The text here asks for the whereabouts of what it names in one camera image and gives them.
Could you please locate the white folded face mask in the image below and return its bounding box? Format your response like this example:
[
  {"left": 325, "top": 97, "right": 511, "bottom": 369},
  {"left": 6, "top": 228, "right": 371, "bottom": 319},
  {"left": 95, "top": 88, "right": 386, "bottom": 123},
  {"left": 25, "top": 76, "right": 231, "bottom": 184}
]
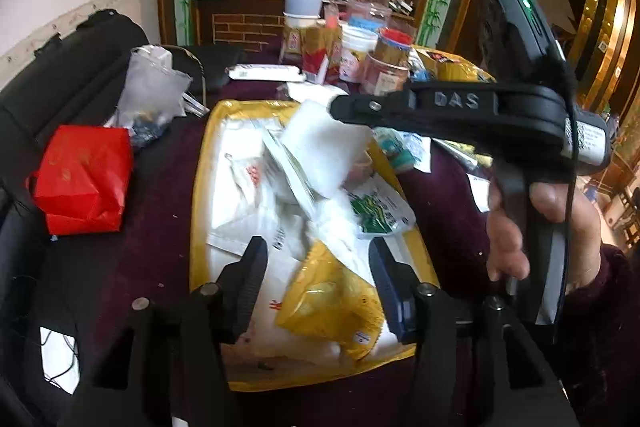
[{"left": 286, "top": 82, "right": 351, "bottom": 105}]

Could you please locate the gold pillar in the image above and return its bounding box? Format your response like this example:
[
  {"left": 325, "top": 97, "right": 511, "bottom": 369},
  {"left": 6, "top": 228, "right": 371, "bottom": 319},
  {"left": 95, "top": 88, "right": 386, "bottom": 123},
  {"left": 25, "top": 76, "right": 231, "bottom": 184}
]
[{"left": 575, "top": 0, "right": 640, "bottom": 118}]

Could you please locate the blue mask packets zip bag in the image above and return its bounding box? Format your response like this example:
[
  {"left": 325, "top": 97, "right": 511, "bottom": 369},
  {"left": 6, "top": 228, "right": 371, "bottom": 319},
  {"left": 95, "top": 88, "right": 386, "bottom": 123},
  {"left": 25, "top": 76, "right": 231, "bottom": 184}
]
[{"left": 372, "top": 129, "right": 433, "bottom": 172}]

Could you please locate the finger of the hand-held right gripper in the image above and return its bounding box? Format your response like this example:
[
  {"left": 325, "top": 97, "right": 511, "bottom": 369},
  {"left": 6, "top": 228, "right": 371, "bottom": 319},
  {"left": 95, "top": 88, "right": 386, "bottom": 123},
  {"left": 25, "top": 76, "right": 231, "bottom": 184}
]
[{"left": 329, "top": 84, "right": 501, "bottom": 142}]

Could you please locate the red bag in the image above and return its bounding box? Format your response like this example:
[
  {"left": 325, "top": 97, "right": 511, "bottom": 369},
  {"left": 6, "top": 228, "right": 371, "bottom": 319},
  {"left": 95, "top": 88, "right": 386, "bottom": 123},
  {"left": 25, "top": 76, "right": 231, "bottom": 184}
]
[{"left": 27, "top": 125, "right": 135, "bottom": 237}]

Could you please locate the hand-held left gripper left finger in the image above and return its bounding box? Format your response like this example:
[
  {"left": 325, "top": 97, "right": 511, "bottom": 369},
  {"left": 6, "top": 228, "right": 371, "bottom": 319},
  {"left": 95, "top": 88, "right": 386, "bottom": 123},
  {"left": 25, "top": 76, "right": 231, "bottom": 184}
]
[{"left": 60, "top": 235, "right": 271, "bottom": 427}]

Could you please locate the black chair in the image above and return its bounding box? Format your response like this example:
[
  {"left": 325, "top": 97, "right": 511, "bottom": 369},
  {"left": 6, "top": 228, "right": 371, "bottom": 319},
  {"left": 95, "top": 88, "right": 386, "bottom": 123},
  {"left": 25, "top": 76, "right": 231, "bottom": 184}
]
[{"left": 0, "top": 9, "right": 151, "bottom": 258}]

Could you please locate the white bottle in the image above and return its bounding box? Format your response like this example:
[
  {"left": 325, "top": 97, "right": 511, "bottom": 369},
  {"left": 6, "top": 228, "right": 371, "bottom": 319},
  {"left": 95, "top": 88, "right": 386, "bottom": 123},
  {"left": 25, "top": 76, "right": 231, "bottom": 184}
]
[{"left": 340, "top": 27, "right": 378, "bottom": 82}]

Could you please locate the gold label jar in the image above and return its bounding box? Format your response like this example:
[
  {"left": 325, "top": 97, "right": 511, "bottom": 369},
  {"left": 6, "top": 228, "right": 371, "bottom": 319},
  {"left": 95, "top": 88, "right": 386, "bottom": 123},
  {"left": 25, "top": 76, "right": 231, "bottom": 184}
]
[{"left": 361, "top": 28, "right": 415, "bottom": 95}]

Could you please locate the green white medicine packet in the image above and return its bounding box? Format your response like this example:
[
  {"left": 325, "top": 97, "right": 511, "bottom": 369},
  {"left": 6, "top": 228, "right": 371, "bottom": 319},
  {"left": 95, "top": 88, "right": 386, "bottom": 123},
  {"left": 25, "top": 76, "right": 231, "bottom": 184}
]
[{"left": 350, "top": 186, "right": 417, "bottom": 240}]

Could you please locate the clear plastic bag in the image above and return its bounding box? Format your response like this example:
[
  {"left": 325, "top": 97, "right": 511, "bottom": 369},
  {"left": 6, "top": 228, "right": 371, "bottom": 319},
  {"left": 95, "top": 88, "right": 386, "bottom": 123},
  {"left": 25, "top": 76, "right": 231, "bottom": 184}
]
[{"left": 104, "top": 46, "right": 195, "bottom": 150}]

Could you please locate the red gold carton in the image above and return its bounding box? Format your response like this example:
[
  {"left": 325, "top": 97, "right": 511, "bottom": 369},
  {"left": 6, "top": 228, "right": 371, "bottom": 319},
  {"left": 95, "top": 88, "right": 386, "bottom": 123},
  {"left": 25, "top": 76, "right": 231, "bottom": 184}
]
[{"left": 280, "top": 27, "right": 341, "bottom": 84}]

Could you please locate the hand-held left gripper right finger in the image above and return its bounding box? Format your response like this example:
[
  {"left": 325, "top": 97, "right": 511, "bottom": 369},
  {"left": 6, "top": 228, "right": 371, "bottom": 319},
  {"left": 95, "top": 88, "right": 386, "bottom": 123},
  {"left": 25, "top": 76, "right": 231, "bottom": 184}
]
[{"left": 368, "top": 237, "right": 581, "bottom": 427}]

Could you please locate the person's right hand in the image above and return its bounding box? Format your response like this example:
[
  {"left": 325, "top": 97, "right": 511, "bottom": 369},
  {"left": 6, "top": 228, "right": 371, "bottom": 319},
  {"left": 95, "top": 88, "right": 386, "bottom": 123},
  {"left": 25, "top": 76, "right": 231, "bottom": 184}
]
[{"left": 487, "top": 179, "right": 603, "bottom": 295}]

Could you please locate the white wipes packet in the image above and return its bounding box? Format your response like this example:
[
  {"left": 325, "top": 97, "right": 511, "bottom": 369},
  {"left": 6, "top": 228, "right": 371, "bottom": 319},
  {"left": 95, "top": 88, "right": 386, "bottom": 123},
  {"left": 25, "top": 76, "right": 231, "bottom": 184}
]
[{"left": 225, "top": 64, "right": 307, "bottom": 84}]

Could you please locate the wooden counter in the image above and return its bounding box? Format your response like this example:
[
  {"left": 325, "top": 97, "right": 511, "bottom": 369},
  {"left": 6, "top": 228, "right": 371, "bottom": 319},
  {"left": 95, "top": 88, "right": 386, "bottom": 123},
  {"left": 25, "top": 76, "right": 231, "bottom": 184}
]
[{"left": 192, "top": 0, "right": 416, "bottom": 48}]

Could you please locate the pile of white packets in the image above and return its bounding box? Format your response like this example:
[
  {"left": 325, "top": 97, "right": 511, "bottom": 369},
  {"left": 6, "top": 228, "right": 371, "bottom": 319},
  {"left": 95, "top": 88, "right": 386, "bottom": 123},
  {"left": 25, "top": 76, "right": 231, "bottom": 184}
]
[{"left": 207, "top": 114, "right": 416, "bottom": 363}]

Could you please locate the person's right forearm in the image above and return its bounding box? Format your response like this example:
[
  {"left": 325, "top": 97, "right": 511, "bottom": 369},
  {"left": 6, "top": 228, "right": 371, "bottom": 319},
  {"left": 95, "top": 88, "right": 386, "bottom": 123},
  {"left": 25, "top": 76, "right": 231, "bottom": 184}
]
[{"left": 542, "top": 243, "right": 640, "bottom": 427}]

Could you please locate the yellow snack packet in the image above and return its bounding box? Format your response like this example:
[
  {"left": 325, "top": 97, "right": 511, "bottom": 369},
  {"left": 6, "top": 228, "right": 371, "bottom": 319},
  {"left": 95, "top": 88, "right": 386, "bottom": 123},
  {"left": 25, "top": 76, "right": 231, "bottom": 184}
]
[{"left": 275, "top": 241, "right": 386, "bottom": 363}]

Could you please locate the pale blue plastic cup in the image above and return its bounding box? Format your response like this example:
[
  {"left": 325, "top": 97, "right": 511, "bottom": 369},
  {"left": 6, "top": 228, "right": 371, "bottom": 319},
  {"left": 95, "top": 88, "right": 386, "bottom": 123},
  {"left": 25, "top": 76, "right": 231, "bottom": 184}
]
[{"left": 284, "top": 0, "right": 322, "bottom": 28}]

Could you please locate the large yellow shallow box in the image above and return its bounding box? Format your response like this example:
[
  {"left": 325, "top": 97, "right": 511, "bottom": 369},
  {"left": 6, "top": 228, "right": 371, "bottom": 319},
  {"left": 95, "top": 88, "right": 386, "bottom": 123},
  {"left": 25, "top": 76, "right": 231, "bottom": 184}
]
[{"left": 189, "top": 98, "right": 442, "bottom": 394}]

